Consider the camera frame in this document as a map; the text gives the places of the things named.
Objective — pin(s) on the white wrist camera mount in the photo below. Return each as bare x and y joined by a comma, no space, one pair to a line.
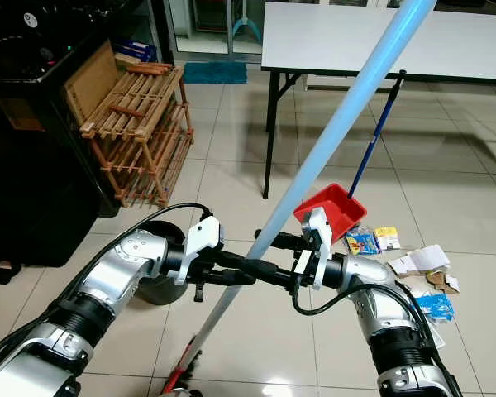
202,244
318,231

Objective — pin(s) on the folded wooden slat rack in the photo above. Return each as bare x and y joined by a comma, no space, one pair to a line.
132,112

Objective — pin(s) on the black round waste bin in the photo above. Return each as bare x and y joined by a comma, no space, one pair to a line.
165,291

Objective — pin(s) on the teal floor mat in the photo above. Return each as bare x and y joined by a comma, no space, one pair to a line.
215,73

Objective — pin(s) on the brown cardboard scrap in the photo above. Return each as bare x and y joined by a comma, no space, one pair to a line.
444,282

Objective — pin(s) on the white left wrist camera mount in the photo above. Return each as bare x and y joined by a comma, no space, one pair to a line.
202,244

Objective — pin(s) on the light blue plastic packet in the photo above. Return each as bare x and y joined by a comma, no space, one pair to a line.
435,307

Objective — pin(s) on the colourful blue snack packet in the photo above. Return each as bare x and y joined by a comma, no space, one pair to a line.
362,241

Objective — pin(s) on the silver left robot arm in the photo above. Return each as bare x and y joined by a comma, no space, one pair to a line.
124,273

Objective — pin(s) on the white table black legs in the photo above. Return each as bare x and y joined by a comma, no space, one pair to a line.
347,37

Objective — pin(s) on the glass sliding door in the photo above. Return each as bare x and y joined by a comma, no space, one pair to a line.
211,29

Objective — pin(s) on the white paper carton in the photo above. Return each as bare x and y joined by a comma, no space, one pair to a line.
420,260

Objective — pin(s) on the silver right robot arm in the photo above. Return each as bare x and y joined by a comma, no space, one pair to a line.
388,314

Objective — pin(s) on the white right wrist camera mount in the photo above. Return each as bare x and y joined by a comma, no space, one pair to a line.
318,231

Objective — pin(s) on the blue carton box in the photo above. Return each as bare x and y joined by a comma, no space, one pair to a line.
136,50

